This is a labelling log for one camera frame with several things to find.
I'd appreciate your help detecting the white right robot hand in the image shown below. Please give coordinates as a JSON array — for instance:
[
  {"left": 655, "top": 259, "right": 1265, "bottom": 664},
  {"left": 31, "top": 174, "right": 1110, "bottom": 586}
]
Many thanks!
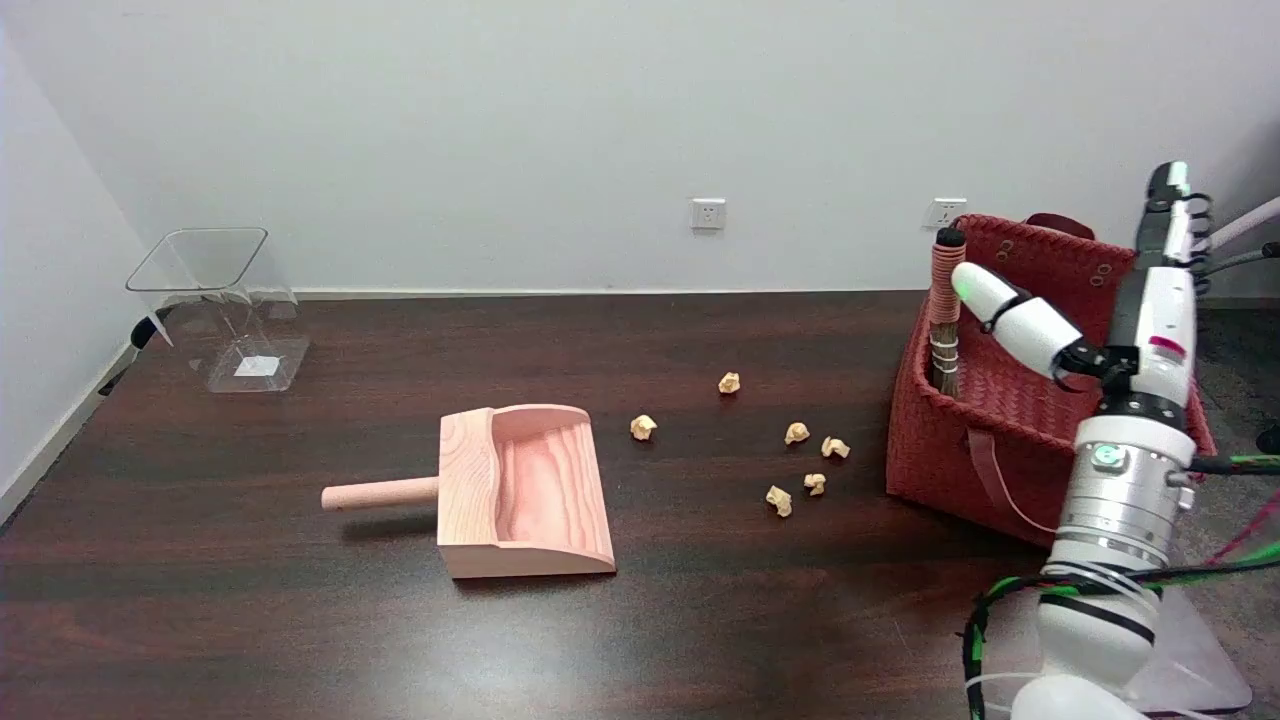
[{"left": 950, "top": 160, "right": 1214, "bottom": 419}]

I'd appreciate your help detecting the small broom with handle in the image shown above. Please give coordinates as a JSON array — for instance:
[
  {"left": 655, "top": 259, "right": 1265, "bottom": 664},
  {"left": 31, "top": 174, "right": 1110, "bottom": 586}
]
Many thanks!
[{"left": 928, "top": 227, "right": 967, "bottom": 401}]

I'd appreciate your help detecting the chair with white armrest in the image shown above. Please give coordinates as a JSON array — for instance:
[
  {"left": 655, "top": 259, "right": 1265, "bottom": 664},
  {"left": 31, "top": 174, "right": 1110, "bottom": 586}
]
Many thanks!
[{"left": 1198, "top": 195, "right": 1280, "bottom": 301}]

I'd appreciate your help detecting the red woven basket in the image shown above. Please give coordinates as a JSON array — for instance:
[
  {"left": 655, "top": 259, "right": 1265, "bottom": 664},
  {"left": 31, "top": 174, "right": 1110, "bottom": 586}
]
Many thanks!
[{"left": 885, "top": 213, "right": 1219, "bottom": 549}]

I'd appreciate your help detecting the wooden dustpan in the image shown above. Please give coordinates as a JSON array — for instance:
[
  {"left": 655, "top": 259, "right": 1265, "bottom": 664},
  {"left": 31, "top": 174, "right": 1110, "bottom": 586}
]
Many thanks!
[{"left": 321, "top": 404, "right": 617, "bottom": 580}]

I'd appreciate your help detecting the clear plastic bin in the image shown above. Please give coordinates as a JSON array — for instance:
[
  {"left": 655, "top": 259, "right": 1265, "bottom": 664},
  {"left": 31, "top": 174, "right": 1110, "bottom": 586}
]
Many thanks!
[{"left": 126, "top": 227, "right": 311, "bottom": 394}]

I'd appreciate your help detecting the black object behind table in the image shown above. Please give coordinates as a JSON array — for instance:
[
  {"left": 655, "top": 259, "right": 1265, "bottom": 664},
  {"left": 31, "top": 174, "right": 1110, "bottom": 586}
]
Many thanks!
[{"left": 98, "top": 315, "right": 173, "bottom": 397}]

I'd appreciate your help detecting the green and black robot cable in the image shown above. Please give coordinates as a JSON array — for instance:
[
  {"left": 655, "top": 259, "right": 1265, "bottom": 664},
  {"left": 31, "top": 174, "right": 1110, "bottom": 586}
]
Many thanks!
[{"left": 963, "top": 453, "right": 1280, "bottom": 720}]

